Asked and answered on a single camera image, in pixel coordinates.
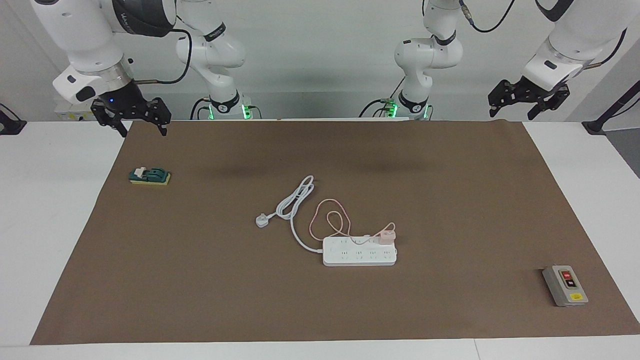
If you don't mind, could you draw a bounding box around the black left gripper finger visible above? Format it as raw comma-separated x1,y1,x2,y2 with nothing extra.
527,95,559,122
488,79,513,119

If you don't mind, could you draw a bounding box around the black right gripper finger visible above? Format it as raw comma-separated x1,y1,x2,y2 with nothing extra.
90,100,129,139
146,97,173,137

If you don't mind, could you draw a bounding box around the pink charger cable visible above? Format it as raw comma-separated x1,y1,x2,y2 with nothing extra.
308,199,397,246

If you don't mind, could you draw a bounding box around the white power strip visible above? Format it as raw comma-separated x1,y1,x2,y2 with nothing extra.
322,236,399,267

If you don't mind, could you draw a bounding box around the white cardboard box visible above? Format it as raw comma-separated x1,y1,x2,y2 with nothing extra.
54,102,96,122

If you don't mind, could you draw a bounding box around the black clamp stand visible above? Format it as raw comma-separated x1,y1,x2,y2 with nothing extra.
581,80,640,135
0,102,27,136

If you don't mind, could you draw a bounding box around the brown table mat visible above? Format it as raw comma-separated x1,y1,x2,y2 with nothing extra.
30,119,640,346

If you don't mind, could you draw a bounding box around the black base cable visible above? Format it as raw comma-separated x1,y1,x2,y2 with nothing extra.
190,97,212,121
359,75,406,120

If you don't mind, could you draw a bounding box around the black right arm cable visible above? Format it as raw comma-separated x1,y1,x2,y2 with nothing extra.
135,28,194,85

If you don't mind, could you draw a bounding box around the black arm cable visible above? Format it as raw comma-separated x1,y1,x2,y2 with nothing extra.
459,0,629,69
135,28,194,85

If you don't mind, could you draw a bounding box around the green knife switch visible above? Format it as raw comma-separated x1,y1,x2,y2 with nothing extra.
129,166,172,186

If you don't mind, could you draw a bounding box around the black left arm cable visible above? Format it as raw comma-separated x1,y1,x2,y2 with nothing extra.
459,0,629,69

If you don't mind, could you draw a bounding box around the white power strip cord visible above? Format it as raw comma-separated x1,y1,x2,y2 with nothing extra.
276,175,325,254

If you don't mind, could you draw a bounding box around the grey on-off switch box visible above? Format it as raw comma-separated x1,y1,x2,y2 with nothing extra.
542,265,589,307

